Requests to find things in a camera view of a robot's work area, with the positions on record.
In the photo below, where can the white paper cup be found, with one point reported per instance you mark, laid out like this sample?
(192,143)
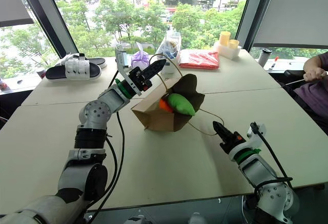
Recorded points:
(41,73)

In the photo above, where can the brown paper bag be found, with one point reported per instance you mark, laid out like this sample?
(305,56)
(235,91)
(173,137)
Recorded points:
(159,113)

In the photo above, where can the white marker pen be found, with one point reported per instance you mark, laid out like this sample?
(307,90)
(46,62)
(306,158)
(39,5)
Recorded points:
(273,64)

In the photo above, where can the silver black tumbler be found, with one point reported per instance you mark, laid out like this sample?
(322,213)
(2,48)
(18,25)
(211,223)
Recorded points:
(264,58)

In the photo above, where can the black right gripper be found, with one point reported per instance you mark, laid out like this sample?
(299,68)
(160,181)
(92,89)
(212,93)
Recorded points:
(232,142)

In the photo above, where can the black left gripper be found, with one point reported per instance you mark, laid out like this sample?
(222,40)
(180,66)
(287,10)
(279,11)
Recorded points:
(137,78)

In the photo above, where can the clear plastic bag with items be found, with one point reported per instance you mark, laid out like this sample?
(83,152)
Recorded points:
(170,47)

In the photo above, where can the grey roller blind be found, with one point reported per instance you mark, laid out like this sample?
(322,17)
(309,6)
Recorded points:
(12,2)
(294,11)

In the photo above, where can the orange plush toy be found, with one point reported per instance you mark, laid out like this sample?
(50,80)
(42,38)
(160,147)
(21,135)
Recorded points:
(165,105)

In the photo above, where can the red plastic package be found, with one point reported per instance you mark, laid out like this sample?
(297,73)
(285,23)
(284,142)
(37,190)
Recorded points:
(200,59)

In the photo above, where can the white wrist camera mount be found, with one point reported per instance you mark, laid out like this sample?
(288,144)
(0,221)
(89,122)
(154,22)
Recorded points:
(123,63)
(256,134)

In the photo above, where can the person's bare hand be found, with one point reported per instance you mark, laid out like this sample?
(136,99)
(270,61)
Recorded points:
(314,74)

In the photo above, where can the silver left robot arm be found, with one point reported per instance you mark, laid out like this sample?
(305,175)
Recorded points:
(94,113)

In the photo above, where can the thin white stick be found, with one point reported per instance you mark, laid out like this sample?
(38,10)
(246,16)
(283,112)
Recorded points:
(294,82)

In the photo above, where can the dark window frame post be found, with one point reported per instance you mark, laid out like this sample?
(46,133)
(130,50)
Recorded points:
(252,11)
(48,16)

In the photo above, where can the green plush toy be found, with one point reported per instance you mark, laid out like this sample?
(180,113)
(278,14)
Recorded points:
(180,104)

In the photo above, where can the person's purple shirt torso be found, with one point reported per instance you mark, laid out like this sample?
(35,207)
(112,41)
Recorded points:
(315,93)

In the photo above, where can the grey rounded shape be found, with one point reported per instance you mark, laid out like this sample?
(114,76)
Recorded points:
(137,219)

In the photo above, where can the tall yellow cup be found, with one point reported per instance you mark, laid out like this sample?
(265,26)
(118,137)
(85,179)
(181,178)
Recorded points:
(224,38)

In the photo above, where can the purple plastic bag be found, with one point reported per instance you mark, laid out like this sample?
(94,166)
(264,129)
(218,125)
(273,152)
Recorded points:
(139,59)

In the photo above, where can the black white slipper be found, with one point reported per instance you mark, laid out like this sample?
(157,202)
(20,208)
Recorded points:
(98,61)
(73,70)

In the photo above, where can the person's bare forearm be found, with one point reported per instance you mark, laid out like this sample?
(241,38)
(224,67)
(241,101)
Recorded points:
(312,61)

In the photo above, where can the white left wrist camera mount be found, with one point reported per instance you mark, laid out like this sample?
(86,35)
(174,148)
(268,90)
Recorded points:
(123,63)

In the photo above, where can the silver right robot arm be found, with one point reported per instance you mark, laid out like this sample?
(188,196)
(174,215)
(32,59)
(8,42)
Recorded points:
(266,180)

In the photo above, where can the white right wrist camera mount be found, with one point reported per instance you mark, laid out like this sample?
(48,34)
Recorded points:
(256,134)

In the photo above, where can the short yellow cup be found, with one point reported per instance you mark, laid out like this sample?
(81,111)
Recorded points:
(233,44)

